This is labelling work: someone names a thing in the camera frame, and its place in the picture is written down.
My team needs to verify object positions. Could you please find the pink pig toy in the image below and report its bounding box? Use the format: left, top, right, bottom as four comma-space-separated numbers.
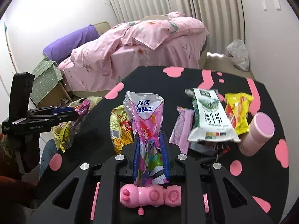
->
120, 183, 181, 215

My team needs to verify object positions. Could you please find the wall socket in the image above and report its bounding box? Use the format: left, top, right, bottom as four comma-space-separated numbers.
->
261, 1, 267, 11

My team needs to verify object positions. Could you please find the wall switch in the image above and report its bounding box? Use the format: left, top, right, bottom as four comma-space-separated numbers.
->
273, 0, 281, 11

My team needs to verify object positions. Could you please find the yellow bag lined trash bin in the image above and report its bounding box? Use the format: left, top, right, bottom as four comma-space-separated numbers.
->
51, 96, 103, 137

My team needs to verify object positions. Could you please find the purple pillow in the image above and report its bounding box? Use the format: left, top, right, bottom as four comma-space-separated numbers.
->
43, 25, 100, 64

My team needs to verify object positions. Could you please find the black silver wrapper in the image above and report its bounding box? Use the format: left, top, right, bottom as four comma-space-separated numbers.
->
188, 142, 230, 164

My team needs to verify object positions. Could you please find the white plastic bag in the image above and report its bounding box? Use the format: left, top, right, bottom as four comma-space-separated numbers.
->
226, 39, 250, 72

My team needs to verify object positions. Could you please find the green white milk pouch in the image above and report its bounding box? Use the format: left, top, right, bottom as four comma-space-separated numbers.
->
185, 88, 241, 143

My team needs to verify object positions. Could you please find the yellow red snack packet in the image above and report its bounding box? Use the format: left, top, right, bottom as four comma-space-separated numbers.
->
224, 93, 254, 135

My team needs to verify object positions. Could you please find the person's jeans leg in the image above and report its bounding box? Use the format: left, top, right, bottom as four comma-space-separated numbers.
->
39, 139, 57, 178

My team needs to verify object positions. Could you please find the pink purple bar wrapper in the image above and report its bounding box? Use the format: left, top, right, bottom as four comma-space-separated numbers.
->
169, 106, 194, 154

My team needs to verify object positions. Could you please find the pink tissue pack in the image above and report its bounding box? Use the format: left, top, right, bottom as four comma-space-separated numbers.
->
124, 91, 166, 187

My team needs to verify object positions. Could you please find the green checked cloth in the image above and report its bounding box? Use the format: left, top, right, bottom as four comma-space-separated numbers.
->
30, 58, 63, 105

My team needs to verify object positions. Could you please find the pink floral bed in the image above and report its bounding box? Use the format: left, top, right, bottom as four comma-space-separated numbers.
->
58, 12, 208, 92

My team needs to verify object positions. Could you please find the pink cylinder container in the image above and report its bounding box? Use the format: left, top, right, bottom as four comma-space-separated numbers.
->
238, 112, 275, 157

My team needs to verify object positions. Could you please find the wooden nightstand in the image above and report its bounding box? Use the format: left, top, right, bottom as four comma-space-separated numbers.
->
37, 81, 72, 108

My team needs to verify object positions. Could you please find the yellow noodle snack bag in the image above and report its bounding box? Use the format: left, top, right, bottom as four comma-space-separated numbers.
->
110, 105, 133, 154

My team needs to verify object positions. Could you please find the magenta yellow wrapper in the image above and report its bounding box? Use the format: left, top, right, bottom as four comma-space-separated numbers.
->
52, 99, 91, 152

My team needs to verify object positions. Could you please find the beige pleated curtain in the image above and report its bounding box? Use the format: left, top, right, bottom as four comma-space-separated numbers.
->
110, 0, 245, 54

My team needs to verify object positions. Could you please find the black pink patterned tablecloth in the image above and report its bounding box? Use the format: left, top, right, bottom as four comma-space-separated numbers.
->
38, 67, 289, 223

